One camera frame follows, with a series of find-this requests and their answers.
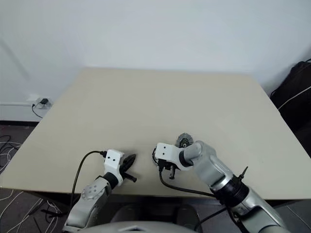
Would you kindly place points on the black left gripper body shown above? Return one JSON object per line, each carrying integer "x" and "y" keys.
{"x": 123, "y": 168}

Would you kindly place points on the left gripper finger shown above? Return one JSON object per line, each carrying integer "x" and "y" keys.
{"x": 130, "y": 159}
{"x": 131, "y": 178}

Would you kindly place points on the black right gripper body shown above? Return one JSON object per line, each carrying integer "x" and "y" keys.
{"x": 167, "y": 165}

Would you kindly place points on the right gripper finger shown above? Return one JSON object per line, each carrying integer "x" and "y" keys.
{"x": 172, "y": 174}

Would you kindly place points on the silver disc motor part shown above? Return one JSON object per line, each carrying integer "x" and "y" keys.
{"x": 183, "y": 139}

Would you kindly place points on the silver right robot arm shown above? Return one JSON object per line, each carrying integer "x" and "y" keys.
{"x": 211, "y": 165}

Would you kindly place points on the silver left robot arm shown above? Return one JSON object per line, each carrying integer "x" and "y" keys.
{"x": 92, "y": 194}

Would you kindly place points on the dark rounded shape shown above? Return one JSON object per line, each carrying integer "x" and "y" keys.
{"x": 188, "y": 213}

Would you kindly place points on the silver robot torso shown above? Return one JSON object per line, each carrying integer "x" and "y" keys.
{"x": 136, "y": 227}

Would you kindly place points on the black bag white piping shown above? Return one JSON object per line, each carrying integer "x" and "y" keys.
{"x": 296, "y": 97}

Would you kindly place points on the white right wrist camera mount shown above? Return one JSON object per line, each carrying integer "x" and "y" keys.
{"x": 165, "y": 151}

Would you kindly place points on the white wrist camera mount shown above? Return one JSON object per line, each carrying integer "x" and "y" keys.
{"x": 165, "y": 151}
{"x": 113, "y": 159}

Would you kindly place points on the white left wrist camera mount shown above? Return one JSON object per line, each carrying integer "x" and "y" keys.
{"x": 113, "y": 159}

